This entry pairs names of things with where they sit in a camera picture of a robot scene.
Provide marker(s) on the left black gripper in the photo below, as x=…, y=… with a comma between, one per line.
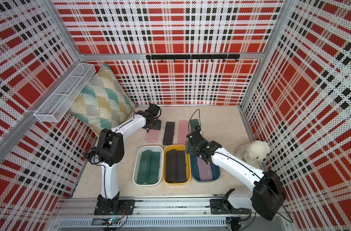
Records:
x=158, y=126

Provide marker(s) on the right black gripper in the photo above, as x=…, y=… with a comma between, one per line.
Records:
x=189, y=148

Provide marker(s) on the pink pencil case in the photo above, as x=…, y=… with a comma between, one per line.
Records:
x=183, y=131
x=152, y=136
x=204, y=170

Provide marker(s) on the black pencil case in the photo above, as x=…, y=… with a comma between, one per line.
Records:
x=181, y=167
x=171, y=166
x=168, y=133

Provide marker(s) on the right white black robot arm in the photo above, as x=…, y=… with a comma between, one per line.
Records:
x=266, y=194

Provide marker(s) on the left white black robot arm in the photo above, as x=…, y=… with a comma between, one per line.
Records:
x=109, y=153

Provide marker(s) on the white storage tray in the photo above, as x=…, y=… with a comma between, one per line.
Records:
x=152, y=148

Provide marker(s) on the yellow storage tray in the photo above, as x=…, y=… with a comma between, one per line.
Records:
x=177, y=147

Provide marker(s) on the teal storage tray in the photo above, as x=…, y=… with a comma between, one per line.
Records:
x=194, y=171

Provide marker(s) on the patterned throw pillow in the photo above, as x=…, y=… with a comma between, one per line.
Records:
x=102, y=103

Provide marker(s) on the white plush seal toy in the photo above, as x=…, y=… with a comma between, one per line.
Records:
x=253, y=153

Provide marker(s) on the black alarm clock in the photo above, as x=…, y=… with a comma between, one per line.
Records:
x=91, y=156

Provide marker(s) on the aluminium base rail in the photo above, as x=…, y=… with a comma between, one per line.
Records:
x=185, y=206

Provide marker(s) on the white wire mesh shelf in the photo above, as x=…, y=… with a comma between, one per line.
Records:
x=56, y=105

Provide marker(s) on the black hook rail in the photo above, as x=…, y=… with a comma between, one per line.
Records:
x=194, y=57

